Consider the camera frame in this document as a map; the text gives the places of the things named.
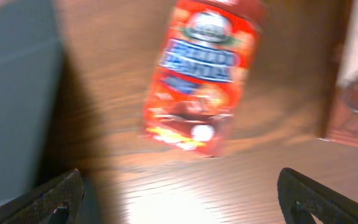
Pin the dark green box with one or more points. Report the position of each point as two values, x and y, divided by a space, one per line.
31 59

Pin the brown Pocky box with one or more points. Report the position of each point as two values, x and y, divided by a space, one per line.
342 121

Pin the red Hello Panda box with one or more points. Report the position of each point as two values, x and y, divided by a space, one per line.
201 69

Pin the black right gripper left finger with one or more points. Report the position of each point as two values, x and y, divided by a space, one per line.
56 201

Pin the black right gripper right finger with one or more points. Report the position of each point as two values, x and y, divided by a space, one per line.
302 199

